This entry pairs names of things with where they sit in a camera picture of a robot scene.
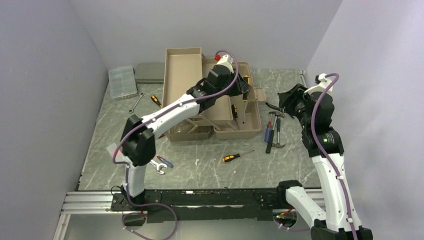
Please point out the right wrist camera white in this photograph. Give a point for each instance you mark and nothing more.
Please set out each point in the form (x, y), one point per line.
(323, 81)

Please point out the small blue precision screwdriver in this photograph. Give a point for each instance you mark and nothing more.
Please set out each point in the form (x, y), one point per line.
(164, 161)

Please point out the grey flat case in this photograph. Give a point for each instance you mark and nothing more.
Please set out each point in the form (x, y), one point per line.
(149, 73)

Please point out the small silver wrench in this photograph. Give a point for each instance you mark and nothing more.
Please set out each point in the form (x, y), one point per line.
(131, 110)

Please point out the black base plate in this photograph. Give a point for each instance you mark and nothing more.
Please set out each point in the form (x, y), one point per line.
(261, 204)

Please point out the large black yellow screwdriver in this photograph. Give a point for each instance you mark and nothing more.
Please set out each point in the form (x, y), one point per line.
(245, 97)
(231, 157)

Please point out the aluminium rail frame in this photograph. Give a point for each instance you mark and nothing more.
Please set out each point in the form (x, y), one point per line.
(99, 202)

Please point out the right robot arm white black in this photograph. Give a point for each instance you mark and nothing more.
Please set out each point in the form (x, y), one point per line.
(338, 220)

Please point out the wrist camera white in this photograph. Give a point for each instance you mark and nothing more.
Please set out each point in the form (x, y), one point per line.
(323, 81)
(224, 60)

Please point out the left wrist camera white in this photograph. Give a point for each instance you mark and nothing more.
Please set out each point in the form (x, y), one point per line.
(224, 60)

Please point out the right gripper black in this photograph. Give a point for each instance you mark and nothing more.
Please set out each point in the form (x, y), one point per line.
(288, 98)

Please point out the beige plastic toolbox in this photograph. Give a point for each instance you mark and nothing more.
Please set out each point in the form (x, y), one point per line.
(184, 67)

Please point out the blue handled screwdriver red collar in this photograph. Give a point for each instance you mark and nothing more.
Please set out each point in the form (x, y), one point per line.
(268, 127)

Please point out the long claw hammer black grip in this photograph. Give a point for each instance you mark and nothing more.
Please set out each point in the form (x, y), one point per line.
(273, 129)

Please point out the clear plastic parts box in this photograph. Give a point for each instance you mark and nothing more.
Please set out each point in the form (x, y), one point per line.
(122, 83)

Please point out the small black yellow screwdriver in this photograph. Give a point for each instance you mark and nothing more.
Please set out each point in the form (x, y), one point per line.
(156, 100)

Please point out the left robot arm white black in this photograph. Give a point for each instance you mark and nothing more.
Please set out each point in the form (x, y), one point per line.
(138, 142)

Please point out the black handled pliers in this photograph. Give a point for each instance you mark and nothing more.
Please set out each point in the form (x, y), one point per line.
(275, 107)

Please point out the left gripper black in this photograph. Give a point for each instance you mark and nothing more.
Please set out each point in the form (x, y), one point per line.
(240, 86)

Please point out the short claw hammer black grip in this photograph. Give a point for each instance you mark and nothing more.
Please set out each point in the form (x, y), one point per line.
(278, 143)

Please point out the large silver open wrench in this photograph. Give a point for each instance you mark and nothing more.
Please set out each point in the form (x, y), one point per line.
(158, 166)

